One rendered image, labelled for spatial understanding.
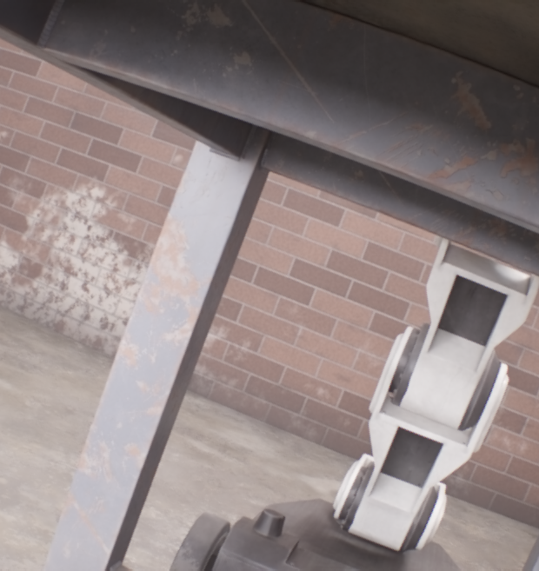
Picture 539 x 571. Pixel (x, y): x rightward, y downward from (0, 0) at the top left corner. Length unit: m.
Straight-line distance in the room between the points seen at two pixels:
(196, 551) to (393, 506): 0.37
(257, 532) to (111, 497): 0.49
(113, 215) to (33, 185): 0.37
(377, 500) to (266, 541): 0.23
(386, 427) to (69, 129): 2.60
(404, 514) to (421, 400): 0.28
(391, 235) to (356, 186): 2.50
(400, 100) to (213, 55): 0.12
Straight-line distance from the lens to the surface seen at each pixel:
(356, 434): 3.75
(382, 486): 1.84
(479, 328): 1.59
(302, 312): 3.75
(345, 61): 0.61
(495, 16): 0.50
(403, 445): 1.76
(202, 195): 1.23
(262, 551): 1.69
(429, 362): 1.59
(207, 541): 1.70
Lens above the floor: 0.70
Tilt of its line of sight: 4 degrees down
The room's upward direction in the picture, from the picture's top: 21 degrees clockwise
